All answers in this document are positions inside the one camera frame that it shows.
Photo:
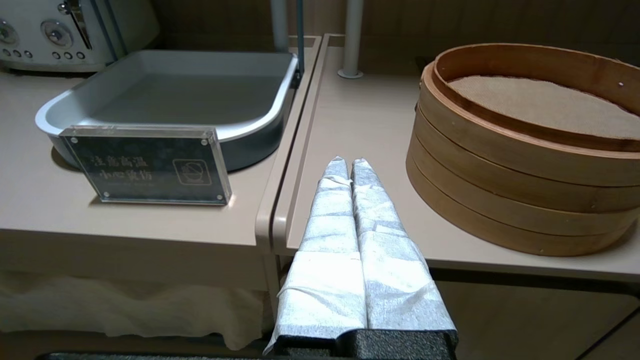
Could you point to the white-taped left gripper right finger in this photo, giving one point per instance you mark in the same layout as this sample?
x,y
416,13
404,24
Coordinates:
x,y
395,270

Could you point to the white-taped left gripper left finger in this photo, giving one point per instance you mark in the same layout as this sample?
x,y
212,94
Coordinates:
x,y
325,270

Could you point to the bamboo steamer basket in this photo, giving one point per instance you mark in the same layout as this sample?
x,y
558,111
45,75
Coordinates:
x,y
500,150
500,225

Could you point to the beige cloth steamer liner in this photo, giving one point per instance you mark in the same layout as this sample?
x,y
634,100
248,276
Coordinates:
x,y
550,107

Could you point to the beige cabinet front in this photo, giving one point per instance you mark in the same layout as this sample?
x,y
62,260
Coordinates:
x,y
525,325

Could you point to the white cloth skirt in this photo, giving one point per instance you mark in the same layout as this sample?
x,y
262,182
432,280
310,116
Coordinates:
x,y
125,310

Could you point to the clear acrylic warning sign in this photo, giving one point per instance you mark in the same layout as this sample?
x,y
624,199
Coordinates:
x,y
145,167

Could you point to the white-lined grey rack tray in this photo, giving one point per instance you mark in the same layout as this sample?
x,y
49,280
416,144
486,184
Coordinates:
x,y
175,90

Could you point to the thick white pole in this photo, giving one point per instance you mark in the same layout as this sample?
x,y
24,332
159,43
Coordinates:
x,y
352,35

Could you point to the cream toaster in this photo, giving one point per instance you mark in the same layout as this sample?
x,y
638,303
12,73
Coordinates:
x,y
125,30

